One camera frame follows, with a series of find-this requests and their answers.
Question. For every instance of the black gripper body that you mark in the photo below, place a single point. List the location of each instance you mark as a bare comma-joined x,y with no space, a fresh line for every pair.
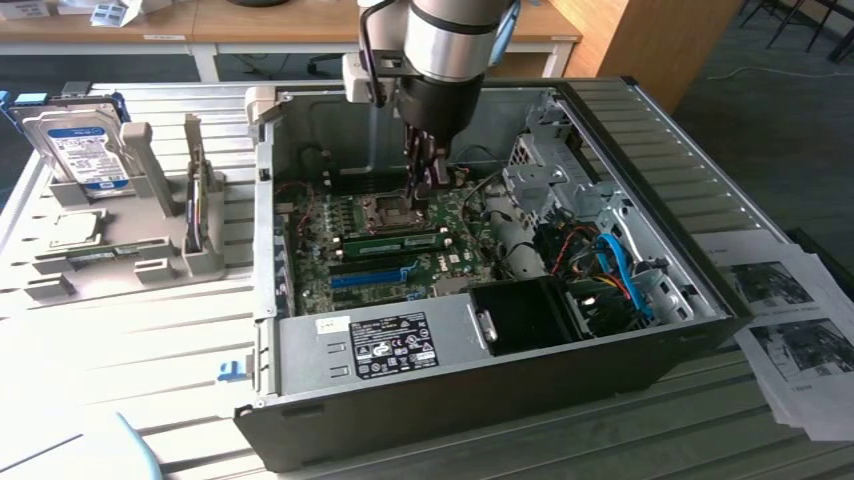
437,107

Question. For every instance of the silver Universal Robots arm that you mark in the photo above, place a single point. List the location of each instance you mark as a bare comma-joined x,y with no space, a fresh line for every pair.
448,40

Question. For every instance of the green installed RAM stick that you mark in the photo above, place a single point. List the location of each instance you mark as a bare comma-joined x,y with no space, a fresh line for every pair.
390,246

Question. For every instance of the CPU socket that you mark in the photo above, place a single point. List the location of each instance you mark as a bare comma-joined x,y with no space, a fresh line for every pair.
390,212

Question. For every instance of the green motherboard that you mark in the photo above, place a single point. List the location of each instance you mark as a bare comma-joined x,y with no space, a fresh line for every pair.
401,280

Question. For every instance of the blue expansion slot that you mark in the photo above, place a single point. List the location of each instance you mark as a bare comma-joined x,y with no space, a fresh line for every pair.
368,279

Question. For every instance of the metal disk bay cage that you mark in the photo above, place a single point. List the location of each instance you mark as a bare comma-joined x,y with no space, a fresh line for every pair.
581,200

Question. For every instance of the black fan shroud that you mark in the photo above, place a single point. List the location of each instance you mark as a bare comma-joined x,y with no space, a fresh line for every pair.
521,315

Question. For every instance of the grey power supply unit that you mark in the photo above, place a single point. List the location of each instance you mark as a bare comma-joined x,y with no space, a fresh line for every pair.
381,345

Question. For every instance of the graphics card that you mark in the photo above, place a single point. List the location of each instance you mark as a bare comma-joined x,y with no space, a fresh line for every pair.
197,210

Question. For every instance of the wooden cabinet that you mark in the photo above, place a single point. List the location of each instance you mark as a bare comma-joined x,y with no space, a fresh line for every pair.
661,45

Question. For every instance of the grey parts rack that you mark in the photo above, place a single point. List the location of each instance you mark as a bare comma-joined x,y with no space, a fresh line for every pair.
134,235

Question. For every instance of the black open PC case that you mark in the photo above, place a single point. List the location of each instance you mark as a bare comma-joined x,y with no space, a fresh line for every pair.
508,400

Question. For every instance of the blue case clip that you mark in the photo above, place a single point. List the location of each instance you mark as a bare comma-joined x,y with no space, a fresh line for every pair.
230,372

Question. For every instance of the hard disk with blue label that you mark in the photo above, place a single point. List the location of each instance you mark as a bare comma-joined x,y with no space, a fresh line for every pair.
83,155

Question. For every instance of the silver CPU chip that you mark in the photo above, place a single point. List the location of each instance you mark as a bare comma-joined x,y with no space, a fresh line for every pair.
79,229

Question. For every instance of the white boxes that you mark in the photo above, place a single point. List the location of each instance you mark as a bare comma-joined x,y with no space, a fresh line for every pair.
107,12

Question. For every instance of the black chair legs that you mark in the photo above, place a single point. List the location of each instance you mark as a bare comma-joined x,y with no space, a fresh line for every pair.
801,25

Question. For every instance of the hard disk in blue caddy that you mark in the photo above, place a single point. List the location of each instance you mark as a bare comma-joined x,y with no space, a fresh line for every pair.
54,105

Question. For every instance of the printed paper stack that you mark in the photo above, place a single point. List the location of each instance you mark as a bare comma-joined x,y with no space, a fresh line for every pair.
795,325

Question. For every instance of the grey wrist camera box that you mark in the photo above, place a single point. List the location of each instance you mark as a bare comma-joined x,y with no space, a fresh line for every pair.
361,77

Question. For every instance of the wooden desk with white frame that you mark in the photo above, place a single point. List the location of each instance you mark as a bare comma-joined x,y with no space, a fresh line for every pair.
267,30

